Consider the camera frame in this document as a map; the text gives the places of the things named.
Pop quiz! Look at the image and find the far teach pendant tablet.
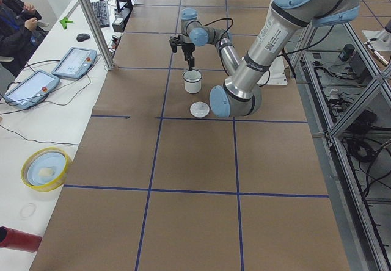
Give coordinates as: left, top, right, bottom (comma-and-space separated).
51, 47, 98, 79

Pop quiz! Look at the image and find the white camera stand pole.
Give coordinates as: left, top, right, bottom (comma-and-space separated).
258, 57, 288, 85

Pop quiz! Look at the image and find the red cylinder bottle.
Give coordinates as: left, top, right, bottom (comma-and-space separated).
1, 226, 42, 253

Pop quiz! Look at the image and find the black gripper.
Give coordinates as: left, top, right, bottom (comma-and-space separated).
181, 43, 196, 70

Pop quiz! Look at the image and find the yellow tape roll with plate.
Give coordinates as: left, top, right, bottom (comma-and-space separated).
21, 147, 72, 192

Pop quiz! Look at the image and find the black keyboard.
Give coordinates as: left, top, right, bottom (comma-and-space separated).
90, 1, 110, 27

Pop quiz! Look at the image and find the seated person in black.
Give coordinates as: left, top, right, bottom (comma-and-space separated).
1, 0, 48, 77

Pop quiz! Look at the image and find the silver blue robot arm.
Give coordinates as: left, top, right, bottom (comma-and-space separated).
169, 0, 359, 117

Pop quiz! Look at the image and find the white ceramic lid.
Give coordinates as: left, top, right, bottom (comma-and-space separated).
189, 101, 210, 118

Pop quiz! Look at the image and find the near teach pendant tablet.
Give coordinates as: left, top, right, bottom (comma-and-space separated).
4, 70, 60, 109

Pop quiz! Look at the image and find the aluminium frame post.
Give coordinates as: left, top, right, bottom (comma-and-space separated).
78, 0, 115, 71

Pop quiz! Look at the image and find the black computer mouse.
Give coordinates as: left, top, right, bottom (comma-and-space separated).
76, 33, 90, 42

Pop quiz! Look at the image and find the green plastic clamp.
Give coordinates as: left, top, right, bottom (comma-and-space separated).
59, 17, 74, 30

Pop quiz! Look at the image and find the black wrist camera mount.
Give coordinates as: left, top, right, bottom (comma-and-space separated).
169, 35, 184, 54

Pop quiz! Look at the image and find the white enamel mug blue rim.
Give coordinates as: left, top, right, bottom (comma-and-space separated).
183, 69, 202, 94

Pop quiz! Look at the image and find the teach pendant tablet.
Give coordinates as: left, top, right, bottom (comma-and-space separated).
51, 47, 98, 79
4, 70, 60, 109

